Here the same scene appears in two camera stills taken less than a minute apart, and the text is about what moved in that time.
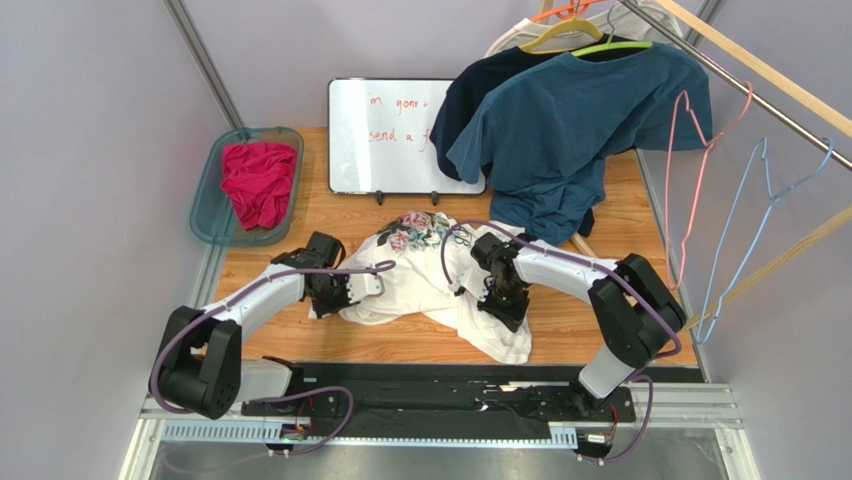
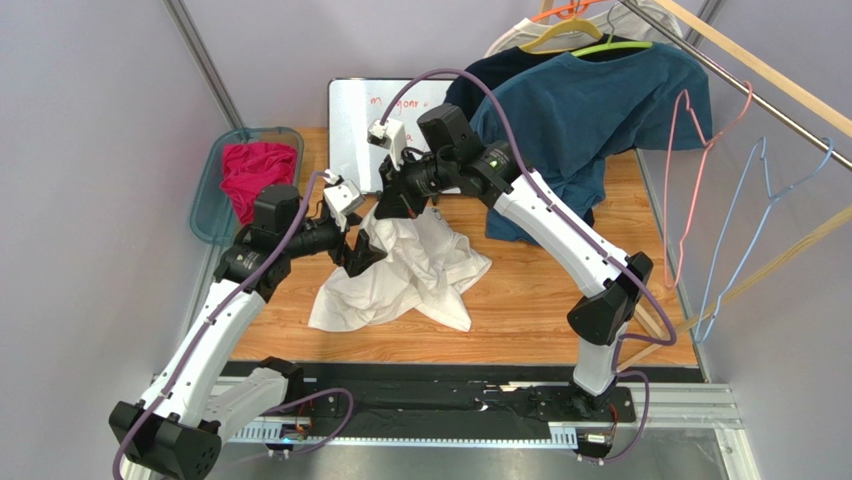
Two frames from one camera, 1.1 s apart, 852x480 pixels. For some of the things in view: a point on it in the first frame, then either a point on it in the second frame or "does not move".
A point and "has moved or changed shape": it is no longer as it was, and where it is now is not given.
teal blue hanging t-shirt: [543, 126] does not move
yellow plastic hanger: [573, 24] does not move
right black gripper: [507, 305] -> [394, 188]
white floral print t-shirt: [419, 257] has moved or changed shape
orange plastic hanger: [569, 12] does not move
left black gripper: [343, 302] -> [359, 259]
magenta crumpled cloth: [259, 177] does not move
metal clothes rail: [814, 135] does not move
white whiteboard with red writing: [379, 137] does not move
